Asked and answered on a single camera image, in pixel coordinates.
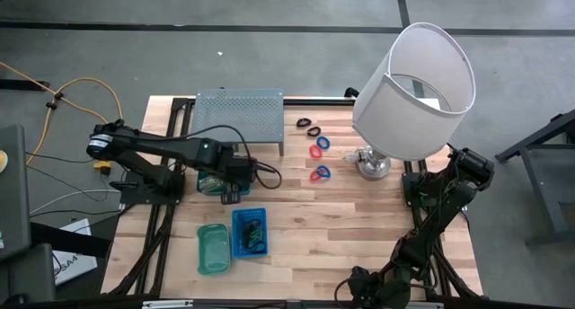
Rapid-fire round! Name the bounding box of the dark grey cabinet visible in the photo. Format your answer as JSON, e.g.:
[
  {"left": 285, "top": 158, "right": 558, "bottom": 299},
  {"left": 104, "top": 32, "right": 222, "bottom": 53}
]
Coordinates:
[{"left": 0, "top": 124, "right": 31, "bottom": 261}]

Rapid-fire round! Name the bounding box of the silver aluminium bracket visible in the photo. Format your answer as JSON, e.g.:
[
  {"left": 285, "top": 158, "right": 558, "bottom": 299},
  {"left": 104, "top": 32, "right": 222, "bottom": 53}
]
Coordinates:
[
  {"left": 142, "top": 299, "right": 194, "bottom": 309},
  {"left": 394, "top": 301, "right": 445, "bottom": 309}
]

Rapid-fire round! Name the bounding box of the yellow green crayon box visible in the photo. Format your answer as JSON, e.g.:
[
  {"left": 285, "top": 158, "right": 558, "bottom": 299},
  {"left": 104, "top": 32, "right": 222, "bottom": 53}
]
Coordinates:
[{"left": 199, "top": 173, "right": 226, "bottom": 194}]

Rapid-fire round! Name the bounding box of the clear-wrapped lamp cord bundle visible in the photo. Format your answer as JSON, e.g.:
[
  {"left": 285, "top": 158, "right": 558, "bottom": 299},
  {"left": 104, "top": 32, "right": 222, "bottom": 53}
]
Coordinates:
[{"left": 343, "top": 147, "right": 366, "bottom": 164}]

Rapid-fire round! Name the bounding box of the yellow extension cable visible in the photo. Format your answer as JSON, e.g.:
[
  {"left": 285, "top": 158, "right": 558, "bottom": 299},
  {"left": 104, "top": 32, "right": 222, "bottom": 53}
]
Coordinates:
[{"left": 0, "top": 61, "right": 125, "bottom": 175}]

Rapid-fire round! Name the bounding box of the grey perforated metal shelf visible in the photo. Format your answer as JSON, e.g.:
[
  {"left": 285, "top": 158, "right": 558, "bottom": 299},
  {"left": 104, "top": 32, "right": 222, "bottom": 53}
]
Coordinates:
[{"left": 189, "top": 88, "right": 286, "bottom": 157}]

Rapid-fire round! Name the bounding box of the black floor bar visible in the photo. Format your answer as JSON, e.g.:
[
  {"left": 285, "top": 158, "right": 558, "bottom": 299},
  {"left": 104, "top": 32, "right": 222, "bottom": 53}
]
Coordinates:
[{"left": 0, "top": 78, "right": 50, "bottom": 93}]

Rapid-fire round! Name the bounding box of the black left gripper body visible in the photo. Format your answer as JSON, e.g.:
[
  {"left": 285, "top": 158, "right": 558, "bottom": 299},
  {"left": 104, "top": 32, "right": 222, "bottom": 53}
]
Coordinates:
[{"left": 219, "top": 157, "right": 259, "bottom": 206}]

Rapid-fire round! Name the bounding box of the mint green plastic bin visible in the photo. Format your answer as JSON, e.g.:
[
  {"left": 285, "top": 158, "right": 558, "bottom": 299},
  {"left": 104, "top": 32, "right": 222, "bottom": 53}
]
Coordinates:
[{"left": 196, "top": 223, "right": 232, "bottom": 276}]

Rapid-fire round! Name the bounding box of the white fabric lamp shade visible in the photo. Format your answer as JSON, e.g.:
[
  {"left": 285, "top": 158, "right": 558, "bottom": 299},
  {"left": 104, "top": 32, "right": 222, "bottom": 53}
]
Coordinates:
[{"left": 352, "top": 22, "right": 478, "bottom": 162}]

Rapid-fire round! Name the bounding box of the large black rubber band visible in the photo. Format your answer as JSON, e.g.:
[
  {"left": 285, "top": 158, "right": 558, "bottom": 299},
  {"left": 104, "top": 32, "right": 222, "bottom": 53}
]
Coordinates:
[{"left": 242, "top": 217, "right": 268, "bottom": 254}]

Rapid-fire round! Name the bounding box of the black side desk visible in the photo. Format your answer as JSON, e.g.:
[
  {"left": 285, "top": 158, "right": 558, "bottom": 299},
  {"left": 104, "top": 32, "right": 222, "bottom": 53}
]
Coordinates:
[{"left": 495, "top": 109, "right": 575, "bottom": 247}]

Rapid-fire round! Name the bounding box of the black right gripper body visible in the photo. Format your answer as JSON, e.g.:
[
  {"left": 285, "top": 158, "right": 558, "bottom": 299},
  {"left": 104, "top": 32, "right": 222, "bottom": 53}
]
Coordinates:
[{"left": 348, "top": 263, "right": 408, "bottom": 309}]

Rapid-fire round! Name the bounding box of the blue slotted plastic basket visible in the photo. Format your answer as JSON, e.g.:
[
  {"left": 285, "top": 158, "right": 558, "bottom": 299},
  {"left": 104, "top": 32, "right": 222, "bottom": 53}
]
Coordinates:
[{"left": 231, "top": 207, "right": 270, "bottom": 260}]

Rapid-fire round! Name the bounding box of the white printed box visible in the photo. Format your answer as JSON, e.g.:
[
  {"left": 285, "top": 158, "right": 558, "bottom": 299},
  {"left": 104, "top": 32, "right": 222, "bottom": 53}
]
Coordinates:
[{"left": 52, "top": 217, "right": 98, "bottom": 287}]

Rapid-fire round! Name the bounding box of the silver metal lamp base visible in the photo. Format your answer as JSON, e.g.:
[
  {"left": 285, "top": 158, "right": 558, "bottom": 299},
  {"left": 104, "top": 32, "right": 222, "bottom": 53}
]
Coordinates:
[{"left": 354, "top": 146, "right": 392, "bottom": 182}]

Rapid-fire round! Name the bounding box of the dark teal plastic bin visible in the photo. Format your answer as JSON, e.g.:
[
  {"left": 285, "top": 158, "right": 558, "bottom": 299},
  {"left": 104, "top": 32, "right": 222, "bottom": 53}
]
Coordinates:
[{"left": 196, "top": 169, "right": 252, "bottom": 197}]

